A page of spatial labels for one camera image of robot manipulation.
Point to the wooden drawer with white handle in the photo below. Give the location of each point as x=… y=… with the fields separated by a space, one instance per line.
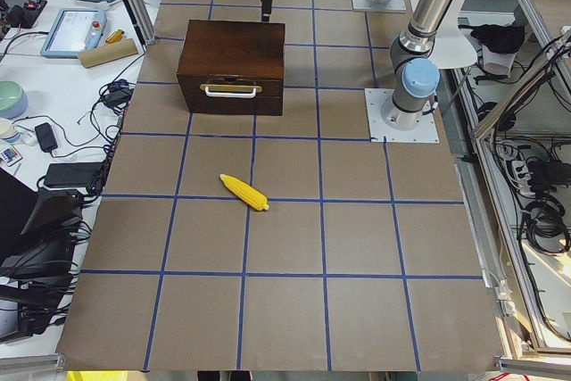
x=237 y=88

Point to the yellow toy corn cob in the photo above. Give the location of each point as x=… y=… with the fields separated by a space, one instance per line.
x=245 y=192

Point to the dark wooden drawer box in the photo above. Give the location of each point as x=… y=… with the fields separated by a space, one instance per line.
x=234 y=50

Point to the yellow gold cylinder tool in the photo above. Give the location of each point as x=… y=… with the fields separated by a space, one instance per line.
x=114 y=37

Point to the cardboard tube roll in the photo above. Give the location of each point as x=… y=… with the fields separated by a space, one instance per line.
x=107 y=53

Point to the near blue teach pendant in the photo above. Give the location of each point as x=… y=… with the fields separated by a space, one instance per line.
x=74 y=30

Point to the black cloth bundle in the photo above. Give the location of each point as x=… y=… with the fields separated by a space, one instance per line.
x=500 y=39

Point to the green round speaker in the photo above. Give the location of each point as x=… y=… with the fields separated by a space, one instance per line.
x=13 y=99

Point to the white power strip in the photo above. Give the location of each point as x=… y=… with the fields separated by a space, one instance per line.
x=513 y=160

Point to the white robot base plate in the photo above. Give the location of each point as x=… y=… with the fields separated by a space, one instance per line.
x=387 y=124

